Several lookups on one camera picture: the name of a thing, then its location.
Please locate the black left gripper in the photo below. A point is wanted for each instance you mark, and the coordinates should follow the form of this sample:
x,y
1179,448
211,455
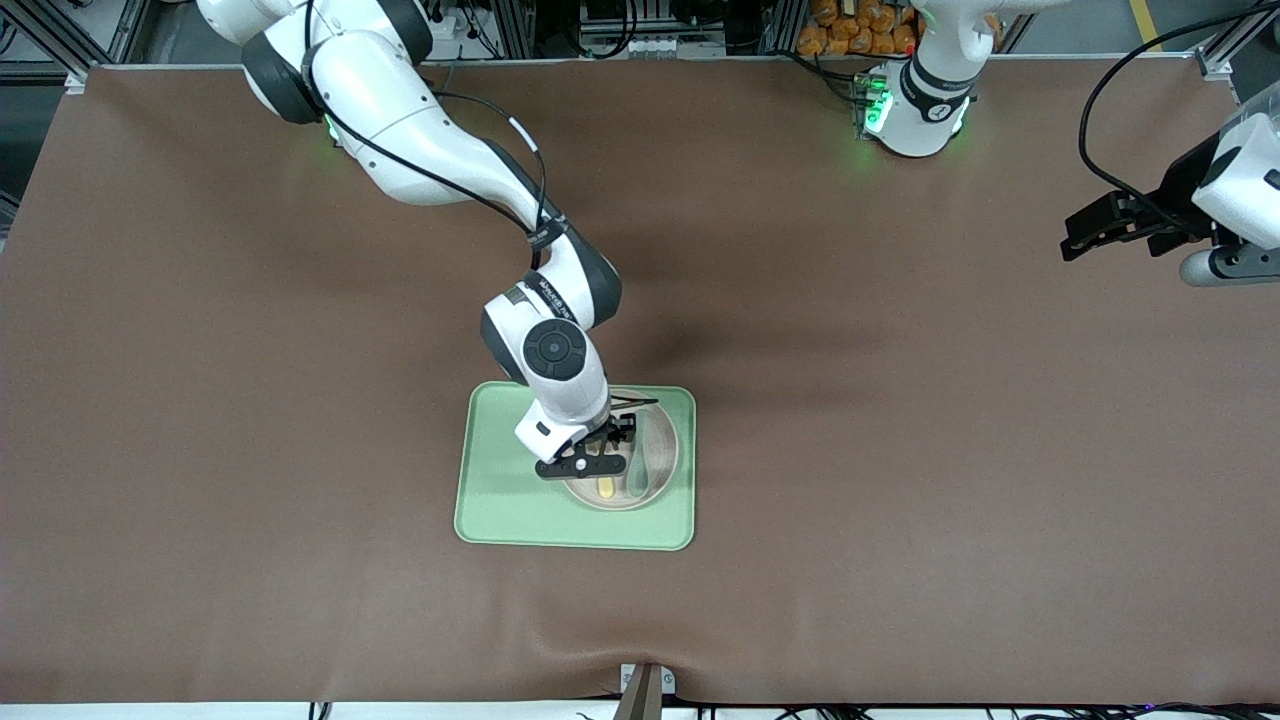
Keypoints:
x,y
1176,197

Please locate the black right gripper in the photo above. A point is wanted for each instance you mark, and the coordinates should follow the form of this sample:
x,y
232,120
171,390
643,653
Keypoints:
x,y
607,431

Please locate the round beige plate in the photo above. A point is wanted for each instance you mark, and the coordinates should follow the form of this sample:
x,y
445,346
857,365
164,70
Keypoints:
x,y
668,455

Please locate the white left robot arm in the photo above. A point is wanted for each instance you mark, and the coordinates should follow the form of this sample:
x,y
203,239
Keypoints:
x,y
925,100

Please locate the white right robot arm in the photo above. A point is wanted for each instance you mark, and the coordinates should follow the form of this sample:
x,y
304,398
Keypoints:
x,y
400,120

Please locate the green plastic spoon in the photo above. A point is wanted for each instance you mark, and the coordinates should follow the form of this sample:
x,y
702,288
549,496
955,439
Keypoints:
x,y
638,480

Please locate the light green rectangular tray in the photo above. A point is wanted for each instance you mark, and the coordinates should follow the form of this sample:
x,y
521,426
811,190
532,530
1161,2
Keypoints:
x,y
500,500

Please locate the brown table cloth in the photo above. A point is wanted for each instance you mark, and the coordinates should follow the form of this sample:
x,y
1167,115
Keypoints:
x,y
900,450

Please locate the long white socket strip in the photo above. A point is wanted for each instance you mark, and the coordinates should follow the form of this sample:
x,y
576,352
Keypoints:
x,y
650,45

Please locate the white power strip with plugs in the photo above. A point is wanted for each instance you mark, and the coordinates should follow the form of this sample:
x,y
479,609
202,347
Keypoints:
x,y
460,25

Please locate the aluminium frame post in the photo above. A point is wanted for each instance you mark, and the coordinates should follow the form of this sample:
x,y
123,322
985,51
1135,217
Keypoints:
x,y
1225,55
60,45

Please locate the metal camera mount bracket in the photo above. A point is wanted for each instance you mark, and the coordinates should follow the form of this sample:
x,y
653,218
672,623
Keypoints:
x,y
640,700

